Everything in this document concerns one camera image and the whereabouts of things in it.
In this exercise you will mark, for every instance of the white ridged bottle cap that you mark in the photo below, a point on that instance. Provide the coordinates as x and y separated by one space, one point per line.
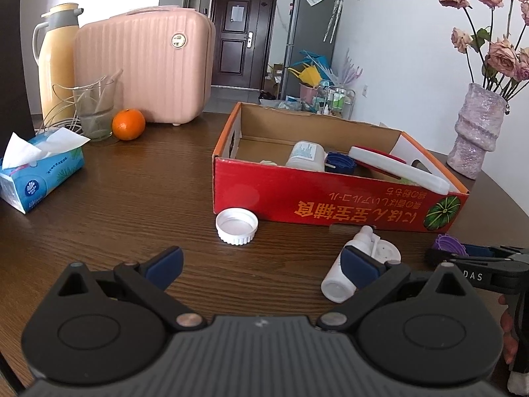
236 225

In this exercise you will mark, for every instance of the purple feather decoration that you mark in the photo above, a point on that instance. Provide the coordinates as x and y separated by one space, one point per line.
349 70

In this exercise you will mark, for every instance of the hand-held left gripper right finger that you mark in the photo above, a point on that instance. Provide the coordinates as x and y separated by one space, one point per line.
357 266

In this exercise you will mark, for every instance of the grey refrigerator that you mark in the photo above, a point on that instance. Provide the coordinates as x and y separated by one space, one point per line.
308 25

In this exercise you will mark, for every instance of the orange fruit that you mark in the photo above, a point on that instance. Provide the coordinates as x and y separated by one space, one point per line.
129 125

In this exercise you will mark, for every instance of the black panel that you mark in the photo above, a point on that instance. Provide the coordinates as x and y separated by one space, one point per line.
12 70

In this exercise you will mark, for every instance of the white flat case red lid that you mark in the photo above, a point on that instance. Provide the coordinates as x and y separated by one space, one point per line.
392 168

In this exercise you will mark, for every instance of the clear glass cup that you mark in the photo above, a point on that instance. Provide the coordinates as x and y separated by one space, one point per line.
96 115

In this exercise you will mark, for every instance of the purple textured vase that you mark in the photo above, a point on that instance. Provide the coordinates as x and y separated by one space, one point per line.
475 132

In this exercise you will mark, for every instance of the yellow thermos jug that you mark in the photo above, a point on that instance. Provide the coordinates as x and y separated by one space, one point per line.
58 62

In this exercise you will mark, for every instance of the blue tissue pack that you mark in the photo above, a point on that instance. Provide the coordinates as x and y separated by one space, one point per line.
45 173

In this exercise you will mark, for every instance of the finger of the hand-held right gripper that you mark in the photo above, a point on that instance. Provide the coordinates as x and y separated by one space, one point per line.
479 251
440 257

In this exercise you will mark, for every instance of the purple ridged lid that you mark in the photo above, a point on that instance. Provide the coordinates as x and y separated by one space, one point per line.
450 243

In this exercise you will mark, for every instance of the dried pink rose bouquet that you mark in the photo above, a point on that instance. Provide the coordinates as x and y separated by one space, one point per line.
502 56

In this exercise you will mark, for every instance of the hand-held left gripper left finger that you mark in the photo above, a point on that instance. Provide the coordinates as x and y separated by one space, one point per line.
165 264

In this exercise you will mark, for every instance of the person's right hand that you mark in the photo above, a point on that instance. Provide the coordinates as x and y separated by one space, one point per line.
506 326

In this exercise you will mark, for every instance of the pink waste bin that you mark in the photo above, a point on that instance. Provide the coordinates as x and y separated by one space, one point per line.
308 92

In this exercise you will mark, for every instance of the white folded umbrella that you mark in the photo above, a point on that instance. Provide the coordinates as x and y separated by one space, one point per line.
334 16

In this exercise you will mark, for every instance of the dark brown entrance door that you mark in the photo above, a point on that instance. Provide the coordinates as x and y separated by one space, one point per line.
235 58

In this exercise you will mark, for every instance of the pink hard-shell suitcase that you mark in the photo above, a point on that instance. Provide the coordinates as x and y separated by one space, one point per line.
140 66

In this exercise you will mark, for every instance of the white spray bottle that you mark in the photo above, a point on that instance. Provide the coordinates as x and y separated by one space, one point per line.
334 287

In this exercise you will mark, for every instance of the blue plastic rack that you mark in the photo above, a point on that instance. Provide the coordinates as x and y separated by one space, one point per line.
316 58

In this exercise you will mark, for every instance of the red and orange cardboard box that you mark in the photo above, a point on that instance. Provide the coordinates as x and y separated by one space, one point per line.
289 192

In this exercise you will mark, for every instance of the white plastic jar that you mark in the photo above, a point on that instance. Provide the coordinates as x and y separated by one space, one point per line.
306 155

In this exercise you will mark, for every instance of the blue ridged jar lid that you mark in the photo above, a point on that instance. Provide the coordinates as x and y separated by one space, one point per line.
339 164

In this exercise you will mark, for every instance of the yellow basket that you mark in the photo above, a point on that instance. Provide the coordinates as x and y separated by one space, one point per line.
308 75

